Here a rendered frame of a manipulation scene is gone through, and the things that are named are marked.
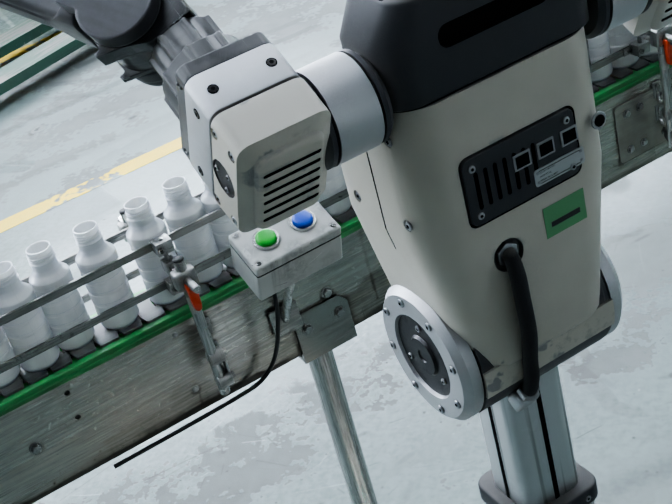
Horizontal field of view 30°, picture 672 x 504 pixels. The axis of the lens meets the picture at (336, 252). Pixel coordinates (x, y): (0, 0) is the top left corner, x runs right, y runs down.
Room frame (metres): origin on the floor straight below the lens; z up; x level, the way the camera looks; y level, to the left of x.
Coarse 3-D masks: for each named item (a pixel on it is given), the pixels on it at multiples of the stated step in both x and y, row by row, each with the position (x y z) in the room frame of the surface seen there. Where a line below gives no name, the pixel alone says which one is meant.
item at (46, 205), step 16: (176, 144) 4.36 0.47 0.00; (144, 160) 4.30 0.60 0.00; (96, 176) 4.27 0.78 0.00; (112, 176) 4.23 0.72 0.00; (64, 192) 4.21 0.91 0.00; (80, 192) 4.18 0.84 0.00; (32, 208) 4.15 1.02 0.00; (48, 208) 4.12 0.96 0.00; (0, 224) 4.10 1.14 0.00; (16, 224) 4.06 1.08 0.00
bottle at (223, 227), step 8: (208, 192) 1.66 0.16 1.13; (208, 200) 1.65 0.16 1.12; (208, 208) 1.65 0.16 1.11; (216, 208) 1.64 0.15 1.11; (224, 216) 1.64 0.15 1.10; (216, 224) 1.65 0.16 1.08; (224, 224) 1.64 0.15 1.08; (232, 224) 1.64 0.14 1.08; (216, 232) 1.65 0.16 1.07; (224, 232) 1.64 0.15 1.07; (232, 232) 1.64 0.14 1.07; (216, 240) 1.66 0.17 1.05; (224, 240) 1.65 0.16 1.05; (224, 248) 1.65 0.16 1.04; (224, 264) 1.66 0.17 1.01; (232, 264) 1.65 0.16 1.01
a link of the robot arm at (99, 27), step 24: (0, 0) 1.19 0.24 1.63; (24, 0) 1.16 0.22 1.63; (48, 0) 1.15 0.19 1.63; (72, 0) 1.10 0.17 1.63; (96, 0) 1.09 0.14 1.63; (120, 0) 1.08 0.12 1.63; (144, 0) 1.07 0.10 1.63; (48, 24) 1.16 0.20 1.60; (72, 24) 1.12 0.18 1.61; (96, 24) 1.07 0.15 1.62; (120, 24) 1.06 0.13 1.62; (144, 24) 1.06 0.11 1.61
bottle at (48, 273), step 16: (32, 256) 1.56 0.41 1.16; (48, 256) 1.56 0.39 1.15; (32, 272) 1.57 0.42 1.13; (48, 272) 1.55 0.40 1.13; (64, 272) 1.56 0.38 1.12; (48, 288) 1.54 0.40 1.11; (48, 304) 1.55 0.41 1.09; (64, 304) 1.54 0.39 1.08; (80, 304) 1.56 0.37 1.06; (48, 320) 1.55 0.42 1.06; (64, 320) 1.54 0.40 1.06; (80, 320) 1.55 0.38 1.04; (80, 336) 1.55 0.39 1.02
